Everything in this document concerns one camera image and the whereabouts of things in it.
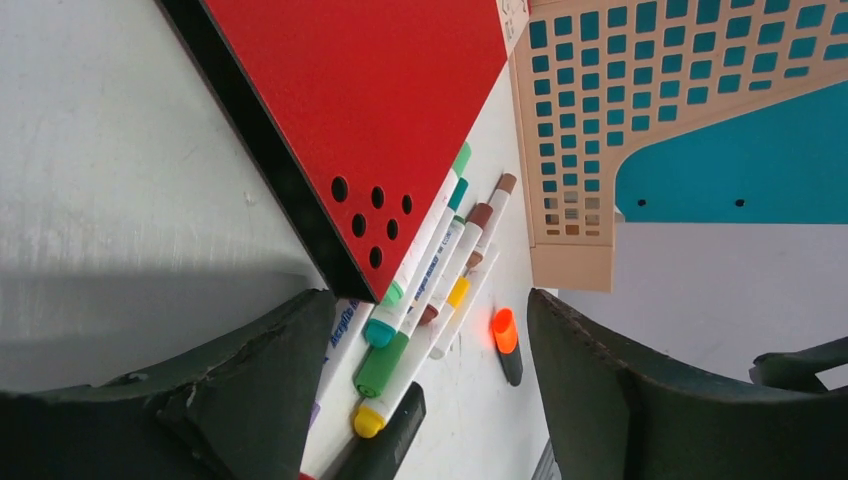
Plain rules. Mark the peach plastic file rack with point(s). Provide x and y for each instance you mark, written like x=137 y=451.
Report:
x=595 y=81

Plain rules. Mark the light green cap marker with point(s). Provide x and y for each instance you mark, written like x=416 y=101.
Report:
x=403 y=277

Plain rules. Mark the teal cap marker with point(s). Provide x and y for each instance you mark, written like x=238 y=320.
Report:
x=387 y=318

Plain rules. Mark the green cap black highlighter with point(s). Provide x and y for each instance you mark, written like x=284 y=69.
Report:
x=380 y=457

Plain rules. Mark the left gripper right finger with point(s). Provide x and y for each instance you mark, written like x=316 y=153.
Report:
x=617 y=409

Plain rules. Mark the dark green cap marker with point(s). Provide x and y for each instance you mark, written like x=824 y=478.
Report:
x=379 y=363

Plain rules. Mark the orange cap black highlighter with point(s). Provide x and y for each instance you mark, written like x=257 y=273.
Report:
x=504 y=331

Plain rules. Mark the red folder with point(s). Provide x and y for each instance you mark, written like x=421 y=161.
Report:
x=353 y=111

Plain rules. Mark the brown cap marker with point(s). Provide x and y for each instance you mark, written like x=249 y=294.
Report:
x=497 y=202

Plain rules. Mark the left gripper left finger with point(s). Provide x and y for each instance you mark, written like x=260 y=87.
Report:
x=237 y=407

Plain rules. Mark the white acrylic marker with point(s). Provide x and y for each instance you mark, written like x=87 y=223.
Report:
x=476 y=277

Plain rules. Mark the teal folder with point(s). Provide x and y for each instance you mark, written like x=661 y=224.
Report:
x=786 y=163

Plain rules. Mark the purple cap marker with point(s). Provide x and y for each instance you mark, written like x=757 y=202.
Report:
x=350 y=318

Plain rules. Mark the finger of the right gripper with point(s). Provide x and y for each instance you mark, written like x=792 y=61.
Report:
x=797 y=371

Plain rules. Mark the yellow cap marker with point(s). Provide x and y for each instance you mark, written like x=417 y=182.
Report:
x=373 y=414

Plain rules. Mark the dark red cap marker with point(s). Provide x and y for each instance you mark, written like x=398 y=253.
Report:
x=475 y=223

